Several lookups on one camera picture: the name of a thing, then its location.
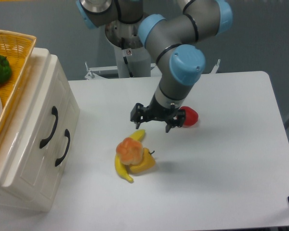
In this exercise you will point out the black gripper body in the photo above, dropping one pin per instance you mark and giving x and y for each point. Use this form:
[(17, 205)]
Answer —
[(170, 113)]

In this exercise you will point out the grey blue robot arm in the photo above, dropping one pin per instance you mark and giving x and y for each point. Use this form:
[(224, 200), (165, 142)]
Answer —
[(128, 11)]

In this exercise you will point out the white drawer cabinet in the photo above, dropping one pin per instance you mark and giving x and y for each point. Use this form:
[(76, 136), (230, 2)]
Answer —
[(12, 133)]

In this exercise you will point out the yellow toy banana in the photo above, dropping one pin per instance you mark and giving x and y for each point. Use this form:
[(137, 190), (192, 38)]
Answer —
[(121, 168)]

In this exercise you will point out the red toy bell pepper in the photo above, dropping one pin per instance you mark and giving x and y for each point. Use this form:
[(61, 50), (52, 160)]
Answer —
[(191, 116)]

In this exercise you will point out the orange toy bread bun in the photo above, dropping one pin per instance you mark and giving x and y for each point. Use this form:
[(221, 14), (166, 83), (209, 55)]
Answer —
[(130, 151)]

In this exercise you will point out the yellow toy bell pepper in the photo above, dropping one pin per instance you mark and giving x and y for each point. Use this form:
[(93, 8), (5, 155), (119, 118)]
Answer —
[(147, 162)]

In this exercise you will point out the yellow wicker basket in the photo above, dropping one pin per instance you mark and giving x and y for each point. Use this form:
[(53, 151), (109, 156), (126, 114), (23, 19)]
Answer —
[(17, 48)]

